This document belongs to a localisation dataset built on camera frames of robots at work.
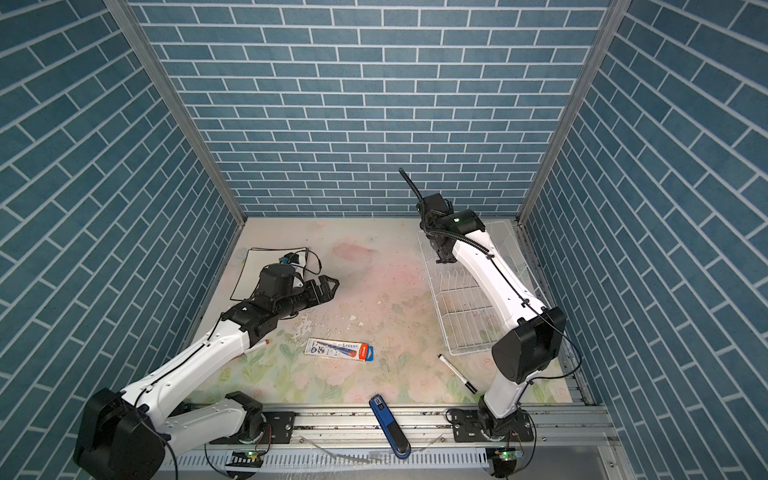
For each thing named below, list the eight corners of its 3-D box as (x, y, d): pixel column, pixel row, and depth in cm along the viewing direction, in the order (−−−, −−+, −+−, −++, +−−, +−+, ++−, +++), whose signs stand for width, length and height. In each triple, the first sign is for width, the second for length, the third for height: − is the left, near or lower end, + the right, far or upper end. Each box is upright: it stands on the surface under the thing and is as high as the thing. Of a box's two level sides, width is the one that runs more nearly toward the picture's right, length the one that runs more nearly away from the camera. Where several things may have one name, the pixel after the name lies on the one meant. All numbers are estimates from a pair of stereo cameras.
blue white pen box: (305, 354, 88) (304, 352, 86) (310, 339, 91) (308, 336, 89) (372, 362, 87) (372, 359, 85) (375, 346, 90) (375, 343, 88)
